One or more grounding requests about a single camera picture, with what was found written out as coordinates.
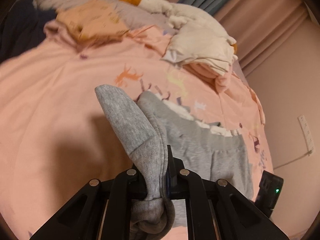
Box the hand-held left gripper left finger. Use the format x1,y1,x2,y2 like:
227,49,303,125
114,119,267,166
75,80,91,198
29,169,150,240

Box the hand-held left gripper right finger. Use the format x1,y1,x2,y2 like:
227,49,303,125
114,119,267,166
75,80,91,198
165,145,288,240

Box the grey printed sweatshirt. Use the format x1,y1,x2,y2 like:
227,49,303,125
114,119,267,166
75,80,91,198
94,84,254,240

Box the pink folded clothes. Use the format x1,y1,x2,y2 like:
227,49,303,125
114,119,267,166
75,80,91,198
44,20,83,48
184,61,235,93

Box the cream folded clothes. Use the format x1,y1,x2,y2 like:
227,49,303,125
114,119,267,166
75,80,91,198
160,21,237,77

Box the peach folded clothes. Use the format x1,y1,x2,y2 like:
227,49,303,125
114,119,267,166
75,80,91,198
55,0,130,47

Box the white power strip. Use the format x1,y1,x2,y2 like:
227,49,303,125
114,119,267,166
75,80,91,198
298,115,315,153

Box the pink floral blanket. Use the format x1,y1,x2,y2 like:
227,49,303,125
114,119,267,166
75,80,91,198
0,26,274,240

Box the pink curtain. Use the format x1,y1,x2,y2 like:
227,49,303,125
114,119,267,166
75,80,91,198
160,0,320,78

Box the lavender bed sheet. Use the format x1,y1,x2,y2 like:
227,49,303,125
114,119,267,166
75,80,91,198
32,0,178,35

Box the white goose plush toy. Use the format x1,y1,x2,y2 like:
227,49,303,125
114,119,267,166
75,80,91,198
119,0,238,60

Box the navy blue cloth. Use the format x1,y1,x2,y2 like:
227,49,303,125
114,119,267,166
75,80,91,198
0,0,57,63

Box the white cable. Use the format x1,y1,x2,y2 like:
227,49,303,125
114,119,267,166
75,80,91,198
272,150,313,170

